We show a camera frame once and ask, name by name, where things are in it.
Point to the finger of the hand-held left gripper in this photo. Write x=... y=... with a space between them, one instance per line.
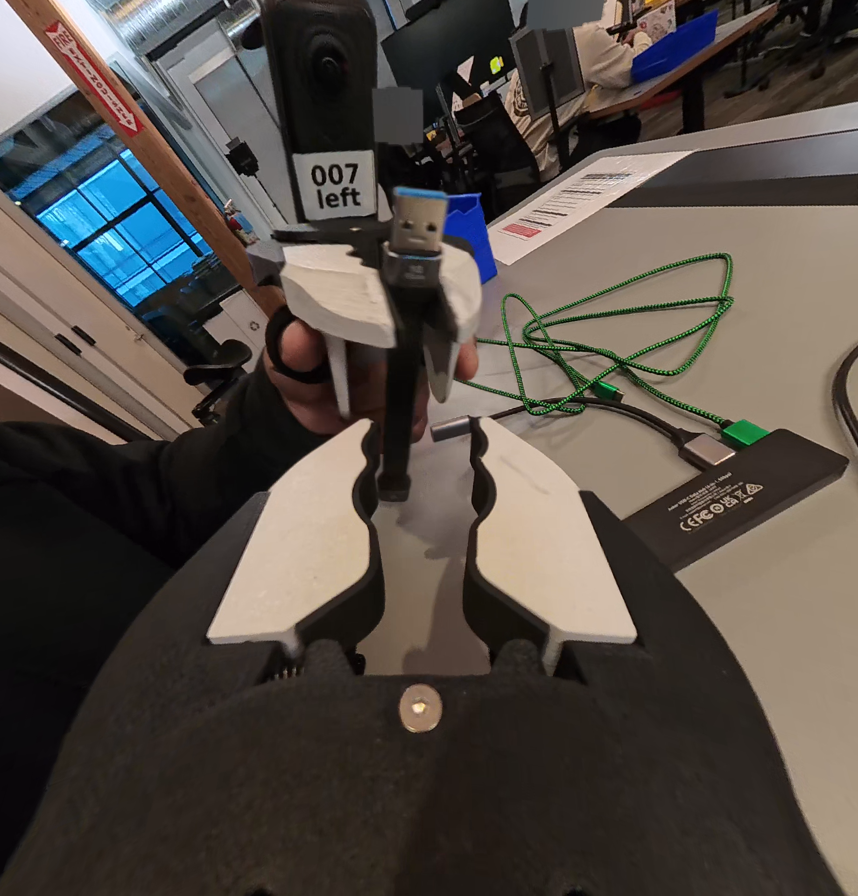
x=338 y=294
x=465 y=301

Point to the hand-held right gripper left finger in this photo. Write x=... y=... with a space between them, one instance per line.
x=303 y=546

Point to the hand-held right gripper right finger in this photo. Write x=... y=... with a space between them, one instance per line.
x=541 y=546

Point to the short black USB adapter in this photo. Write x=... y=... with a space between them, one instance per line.
x=409 y=276

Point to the blue plastic bin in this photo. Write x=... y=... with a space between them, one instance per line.
x=474 y=231

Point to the black USB hub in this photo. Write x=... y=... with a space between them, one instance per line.
x=751 y=504

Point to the person's left forearm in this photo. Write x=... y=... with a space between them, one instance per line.
x=226 y=455

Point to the grey desk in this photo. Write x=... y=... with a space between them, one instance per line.
x=786 y=665

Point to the office desk with black legs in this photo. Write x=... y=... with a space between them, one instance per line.
x=737 y=35

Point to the person's left hand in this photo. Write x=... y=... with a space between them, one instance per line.
x=303 y=409

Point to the black monitor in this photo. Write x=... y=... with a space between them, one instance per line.
x=436 y=49

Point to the black office chair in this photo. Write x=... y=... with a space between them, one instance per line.
x=499 y=147
x=219 y=357

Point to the printed instruction sheet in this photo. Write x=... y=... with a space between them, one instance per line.
x=576 y=203

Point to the wooden beam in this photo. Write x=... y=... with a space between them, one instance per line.
x=177 y=175

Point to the red and white sign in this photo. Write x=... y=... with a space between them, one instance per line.
x=93 y=77

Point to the window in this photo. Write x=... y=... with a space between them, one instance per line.
x=121 y=224

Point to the grey tablet on stand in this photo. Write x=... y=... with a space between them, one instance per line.
x=548 y=70

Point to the person's black clothing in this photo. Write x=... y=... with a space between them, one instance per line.
x=51 y=560

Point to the small blue storage bin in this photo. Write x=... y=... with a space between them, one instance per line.
x=674 y=56

